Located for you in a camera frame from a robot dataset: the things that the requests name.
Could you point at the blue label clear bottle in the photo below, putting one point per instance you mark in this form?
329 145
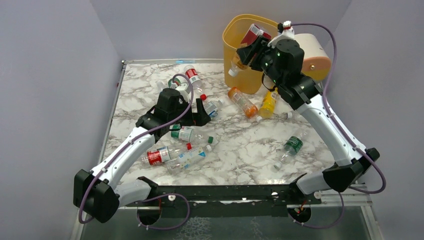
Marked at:
161 86

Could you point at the red gold tea bottle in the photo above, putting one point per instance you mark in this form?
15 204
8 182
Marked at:
250 36

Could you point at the red label bottle near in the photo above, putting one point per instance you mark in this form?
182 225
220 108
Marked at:
164 154

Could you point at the blue white label bottle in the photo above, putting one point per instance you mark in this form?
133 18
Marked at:
186 159

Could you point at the yellow juice bottle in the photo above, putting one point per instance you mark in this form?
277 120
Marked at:
267 107

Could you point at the red label clear bottle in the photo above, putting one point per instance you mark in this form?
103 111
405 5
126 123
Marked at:
191 73

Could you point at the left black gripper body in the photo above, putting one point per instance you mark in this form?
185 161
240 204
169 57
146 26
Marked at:
194 116

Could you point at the crushed clear water bottle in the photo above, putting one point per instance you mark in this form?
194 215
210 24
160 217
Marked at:
212 107

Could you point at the orange cap juice bottle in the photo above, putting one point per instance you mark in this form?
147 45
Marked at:
238 98

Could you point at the yellow mesh plastic bin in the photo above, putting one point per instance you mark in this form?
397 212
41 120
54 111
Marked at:
248 81

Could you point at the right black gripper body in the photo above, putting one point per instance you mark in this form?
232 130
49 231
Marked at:
249 52

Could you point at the green label crushed bottle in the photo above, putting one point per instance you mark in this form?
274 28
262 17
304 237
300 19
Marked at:
292 146

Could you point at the green white label bottle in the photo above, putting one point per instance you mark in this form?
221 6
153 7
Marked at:
190 135

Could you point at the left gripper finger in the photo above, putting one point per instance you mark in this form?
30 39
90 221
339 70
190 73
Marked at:
183 89
201 116

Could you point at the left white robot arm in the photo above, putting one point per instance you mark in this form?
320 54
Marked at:
96 192

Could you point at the green label tall bottle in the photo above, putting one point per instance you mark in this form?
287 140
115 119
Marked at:
172 84

